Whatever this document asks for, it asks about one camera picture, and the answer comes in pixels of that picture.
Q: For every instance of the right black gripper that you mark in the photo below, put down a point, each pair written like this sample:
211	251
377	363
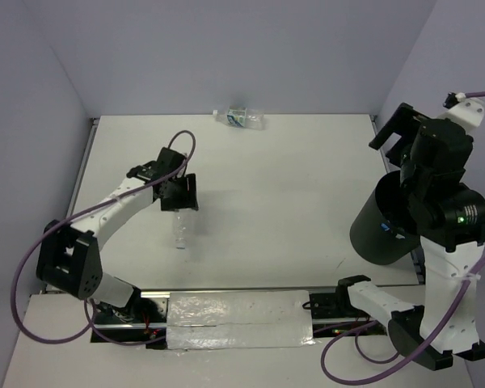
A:
402	123

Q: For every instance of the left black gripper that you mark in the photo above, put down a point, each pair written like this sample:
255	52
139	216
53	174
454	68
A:
189	199

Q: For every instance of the clear bottle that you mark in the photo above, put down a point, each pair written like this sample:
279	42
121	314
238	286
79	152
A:
392	229
183	227

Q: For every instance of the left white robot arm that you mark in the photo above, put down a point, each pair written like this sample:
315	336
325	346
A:
69	258

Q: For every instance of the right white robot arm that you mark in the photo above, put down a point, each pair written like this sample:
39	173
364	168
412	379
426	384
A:
424	204

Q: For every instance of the black round bin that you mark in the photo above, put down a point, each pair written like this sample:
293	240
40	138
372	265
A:
386	203

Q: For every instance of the labelled bottle at back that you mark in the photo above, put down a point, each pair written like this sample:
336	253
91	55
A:
240	117

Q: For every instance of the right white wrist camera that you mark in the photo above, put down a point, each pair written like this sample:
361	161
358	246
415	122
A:
464	111

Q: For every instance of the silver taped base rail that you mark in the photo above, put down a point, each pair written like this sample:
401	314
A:
232	320

